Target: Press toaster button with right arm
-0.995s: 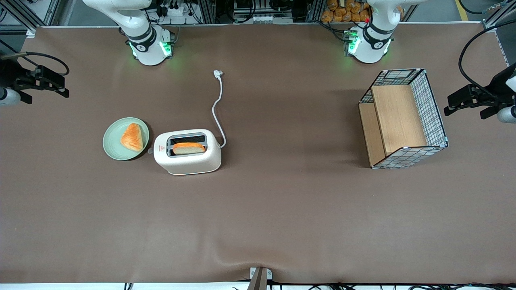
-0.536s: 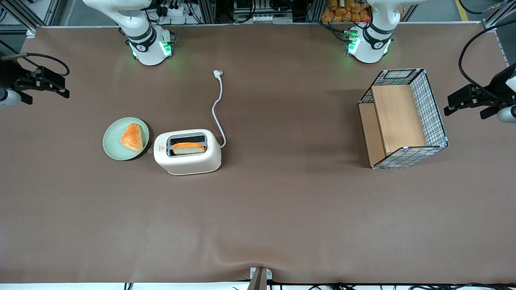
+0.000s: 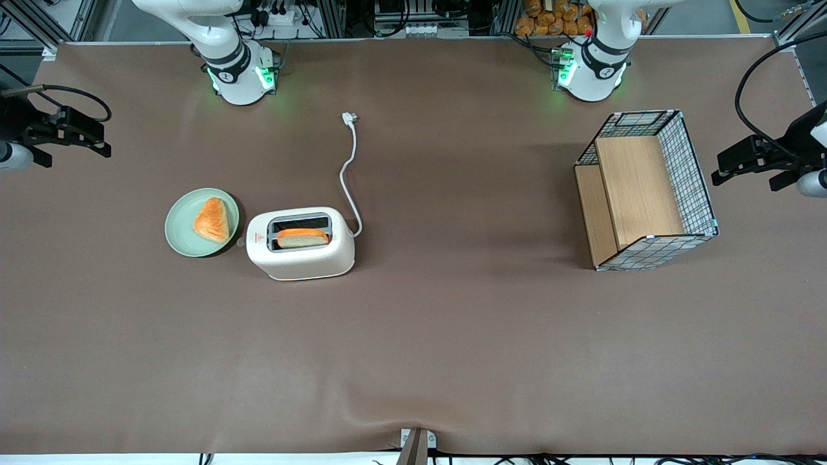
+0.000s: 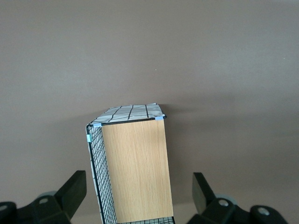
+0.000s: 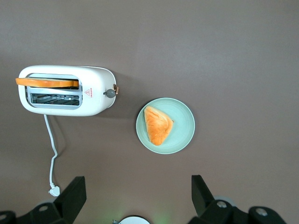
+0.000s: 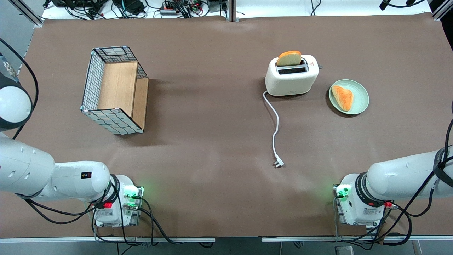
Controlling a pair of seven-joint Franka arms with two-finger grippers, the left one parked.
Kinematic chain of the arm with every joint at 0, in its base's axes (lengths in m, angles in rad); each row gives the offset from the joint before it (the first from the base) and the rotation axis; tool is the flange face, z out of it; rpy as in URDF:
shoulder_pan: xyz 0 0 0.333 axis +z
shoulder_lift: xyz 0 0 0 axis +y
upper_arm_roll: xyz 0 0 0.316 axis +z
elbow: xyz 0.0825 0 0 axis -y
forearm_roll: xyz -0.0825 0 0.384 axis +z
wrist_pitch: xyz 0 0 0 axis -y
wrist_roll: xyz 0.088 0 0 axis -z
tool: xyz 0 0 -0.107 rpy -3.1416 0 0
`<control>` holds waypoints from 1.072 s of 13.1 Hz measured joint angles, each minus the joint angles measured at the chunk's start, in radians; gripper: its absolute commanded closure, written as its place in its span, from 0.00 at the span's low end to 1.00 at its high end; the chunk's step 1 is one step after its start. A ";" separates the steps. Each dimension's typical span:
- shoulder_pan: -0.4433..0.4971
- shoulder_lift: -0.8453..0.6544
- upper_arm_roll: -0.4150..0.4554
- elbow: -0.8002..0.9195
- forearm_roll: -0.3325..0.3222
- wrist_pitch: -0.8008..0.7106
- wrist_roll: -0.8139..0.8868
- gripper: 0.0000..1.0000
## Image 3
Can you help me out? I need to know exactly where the aluminium frame post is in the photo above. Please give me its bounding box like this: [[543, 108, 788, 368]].
[[492, 0, 521, 34], [321, 0, 346, 38]]

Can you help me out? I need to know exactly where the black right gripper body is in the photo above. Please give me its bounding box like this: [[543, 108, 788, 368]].
[[0, 97, 41, 148]]

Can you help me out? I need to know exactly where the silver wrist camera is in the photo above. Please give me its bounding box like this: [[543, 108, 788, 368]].
[[0, 142, 34, 172], [797, 169, 827, 198]]

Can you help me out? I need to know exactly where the white two-slot toaster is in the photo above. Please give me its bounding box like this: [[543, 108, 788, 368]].
[[246, 207, 357, 282]]

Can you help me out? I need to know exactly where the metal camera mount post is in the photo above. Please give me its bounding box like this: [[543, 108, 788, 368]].
[[395, 428, 438, 465]]

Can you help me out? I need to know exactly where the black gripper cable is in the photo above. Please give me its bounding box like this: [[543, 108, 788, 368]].
[[0, 84, 112, 123], [735, 31, 827, 152]]

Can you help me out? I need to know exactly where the triangular orange pastry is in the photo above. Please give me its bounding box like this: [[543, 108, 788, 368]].
[[193, 197, 231, 243]]

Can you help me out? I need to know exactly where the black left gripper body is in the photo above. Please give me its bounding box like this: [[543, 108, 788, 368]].
[[774, 101, 827, 171]]

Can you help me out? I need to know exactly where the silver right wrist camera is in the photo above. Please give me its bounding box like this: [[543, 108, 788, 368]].
[[0, 142, 34, 172]]

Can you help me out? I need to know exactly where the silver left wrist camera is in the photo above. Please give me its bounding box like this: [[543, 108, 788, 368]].
[[797, 169, 827, 198]]

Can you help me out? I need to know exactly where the pale green plate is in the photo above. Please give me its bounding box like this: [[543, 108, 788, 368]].
[[164, 188, 240, 258]]

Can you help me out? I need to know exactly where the white power strip with plugs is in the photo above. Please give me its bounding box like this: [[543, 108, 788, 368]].
[[255, 0, 311, 28]]

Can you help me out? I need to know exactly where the toast slice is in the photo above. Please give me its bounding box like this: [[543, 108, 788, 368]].
[[277, 228, 330, 249]]

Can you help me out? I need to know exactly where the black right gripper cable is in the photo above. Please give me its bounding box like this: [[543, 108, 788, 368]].
[[0, 84, 112, 123]]

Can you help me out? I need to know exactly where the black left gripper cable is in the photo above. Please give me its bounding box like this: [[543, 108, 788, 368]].
[[735, 31, 827, 152]]

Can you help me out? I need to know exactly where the white power cord with plug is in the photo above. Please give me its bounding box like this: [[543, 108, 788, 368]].
[[339, 112, 364, 238]]

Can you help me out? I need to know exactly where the wire basket with wooden boards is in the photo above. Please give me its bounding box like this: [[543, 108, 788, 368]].
[[574, 110, 719, 272]]

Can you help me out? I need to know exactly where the pile of orange bread rolls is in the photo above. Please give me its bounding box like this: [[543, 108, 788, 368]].
[[514, 0, 595, 37]]

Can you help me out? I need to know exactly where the aluminium frame profile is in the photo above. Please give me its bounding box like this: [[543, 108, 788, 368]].
[[0, 0, 98, 56], [772, 0, 827, 49]]

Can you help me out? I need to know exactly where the brown table mat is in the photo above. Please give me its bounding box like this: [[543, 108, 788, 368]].
[[0, 36, 827, 456]]

